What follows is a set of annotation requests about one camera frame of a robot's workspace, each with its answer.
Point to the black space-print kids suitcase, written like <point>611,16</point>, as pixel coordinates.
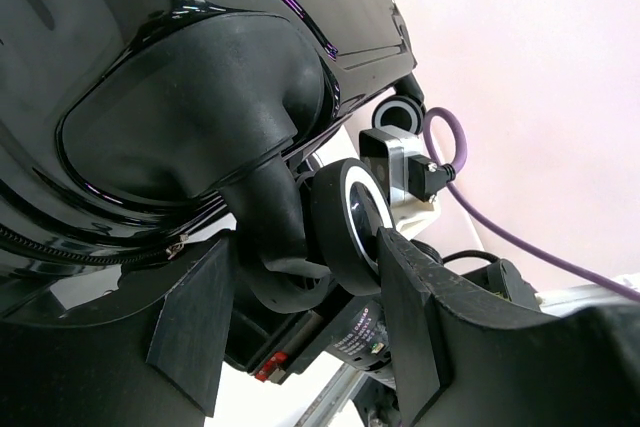
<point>129,125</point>

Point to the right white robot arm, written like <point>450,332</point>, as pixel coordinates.
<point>281,324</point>

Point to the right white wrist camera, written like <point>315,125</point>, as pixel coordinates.
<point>409,180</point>

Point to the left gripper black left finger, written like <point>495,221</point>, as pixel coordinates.
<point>148,354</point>

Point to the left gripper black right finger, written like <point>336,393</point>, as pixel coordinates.
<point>462,356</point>

